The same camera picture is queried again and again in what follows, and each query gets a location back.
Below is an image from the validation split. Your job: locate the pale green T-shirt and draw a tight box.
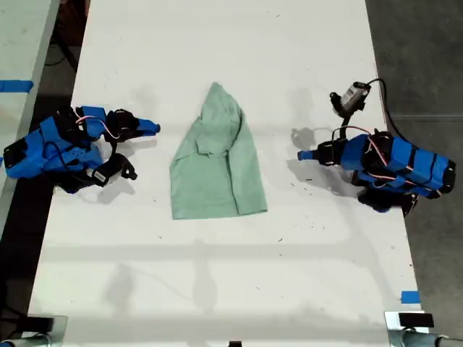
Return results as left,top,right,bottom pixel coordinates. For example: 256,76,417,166
169,82,269,220

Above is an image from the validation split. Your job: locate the long blue tape strip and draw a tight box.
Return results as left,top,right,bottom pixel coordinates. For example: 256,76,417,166
0,80,35,93

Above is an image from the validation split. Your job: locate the small blue tape piece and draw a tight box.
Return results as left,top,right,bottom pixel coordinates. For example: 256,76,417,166
400,289,422,305

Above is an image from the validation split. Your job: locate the small black box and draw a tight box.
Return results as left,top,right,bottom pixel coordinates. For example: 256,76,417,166
398,313,435,328
27,317,56,332

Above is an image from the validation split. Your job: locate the metal pipe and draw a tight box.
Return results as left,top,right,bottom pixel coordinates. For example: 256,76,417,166
402,330,463,347

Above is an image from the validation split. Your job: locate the red and white wire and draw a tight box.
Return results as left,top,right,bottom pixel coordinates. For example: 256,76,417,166
365,134,391,171
74,114,122,141

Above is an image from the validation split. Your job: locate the black camera box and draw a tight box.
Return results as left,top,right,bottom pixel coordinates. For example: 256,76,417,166
91,153,139,189
329,82,372,117

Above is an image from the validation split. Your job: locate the black camera cable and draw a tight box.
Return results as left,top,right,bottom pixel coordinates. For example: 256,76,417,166
365,77,406,142
42,140,95,178

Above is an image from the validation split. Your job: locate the thin black floor cable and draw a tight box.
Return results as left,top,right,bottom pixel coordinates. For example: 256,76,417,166
46,34,80,73

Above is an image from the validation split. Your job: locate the metal table bracket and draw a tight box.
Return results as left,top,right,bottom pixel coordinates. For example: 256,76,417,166
25,314,69,343
383,311,436,347

